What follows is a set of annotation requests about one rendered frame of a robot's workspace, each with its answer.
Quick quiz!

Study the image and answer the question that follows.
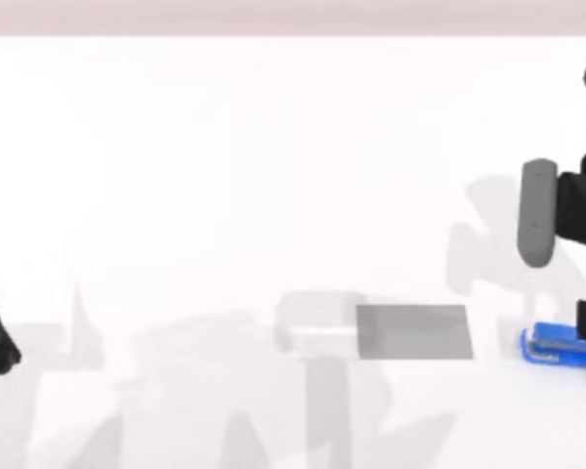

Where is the blue stapler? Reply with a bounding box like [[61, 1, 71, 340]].
[[519, 320, 586, 371]]

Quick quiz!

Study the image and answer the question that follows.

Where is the grey square pad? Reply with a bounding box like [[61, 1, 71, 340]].
[[355, 303, 476, 362]]

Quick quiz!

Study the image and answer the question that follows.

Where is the gray wrist camera box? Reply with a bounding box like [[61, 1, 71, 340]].
[[516, 156, 560, 270]]

